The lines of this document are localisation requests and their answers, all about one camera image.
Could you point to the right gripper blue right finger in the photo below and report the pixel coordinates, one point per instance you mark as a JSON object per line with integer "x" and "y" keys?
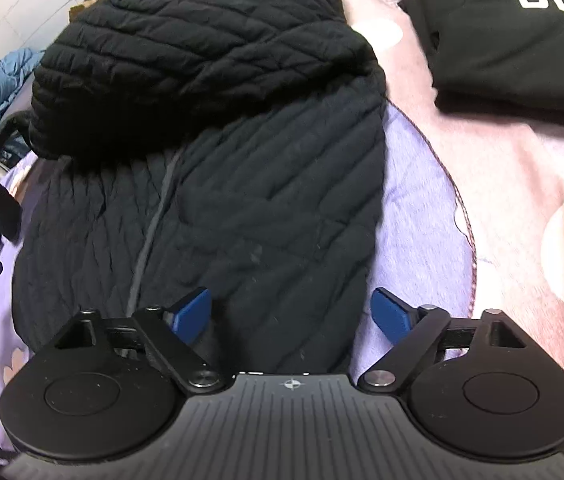
{"x": 393, "y": 316}

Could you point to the pink fleece blanket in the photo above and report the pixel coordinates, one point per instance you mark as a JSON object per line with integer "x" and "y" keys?
{"x": 509, "y": 174}

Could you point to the black sweatshirt white letters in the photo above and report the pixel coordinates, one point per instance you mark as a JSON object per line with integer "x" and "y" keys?
{"x": 492, "y": 51}

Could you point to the lavender bed sheet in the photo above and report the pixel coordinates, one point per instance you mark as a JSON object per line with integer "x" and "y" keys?
{"x": 423, "y": 254}

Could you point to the black quilted jacket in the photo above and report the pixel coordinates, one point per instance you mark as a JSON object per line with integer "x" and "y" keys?
{"x": 235, "y": 145}

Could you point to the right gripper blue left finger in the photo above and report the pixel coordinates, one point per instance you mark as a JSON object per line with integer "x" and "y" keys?
{"x": 189, "y": 317}

